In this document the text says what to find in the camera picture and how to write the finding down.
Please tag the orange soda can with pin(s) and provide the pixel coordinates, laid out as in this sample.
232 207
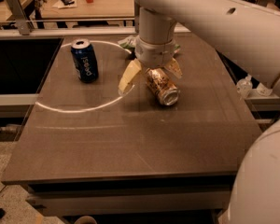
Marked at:
162 86

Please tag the wooden background desk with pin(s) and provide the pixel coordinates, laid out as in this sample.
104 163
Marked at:
81 9

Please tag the left metal rail bracket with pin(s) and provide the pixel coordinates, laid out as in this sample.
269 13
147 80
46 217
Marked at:
23 24

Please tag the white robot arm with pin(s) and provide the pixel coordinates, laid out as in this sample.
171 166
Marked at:
249 35

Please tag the clear sanitizer bottle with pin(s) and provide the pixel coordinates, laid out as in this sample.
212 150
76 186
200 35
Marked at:
244 86

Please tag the green chip bag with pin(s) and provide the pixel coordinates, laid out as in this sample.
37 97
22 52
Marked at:
130 41

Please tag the blue Pepsi can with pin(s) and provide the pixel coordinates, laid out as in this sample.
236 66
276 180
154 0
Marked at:
85 60

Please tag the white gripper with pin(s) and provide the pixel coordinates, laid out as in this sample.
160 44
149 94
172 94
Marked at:
154 53

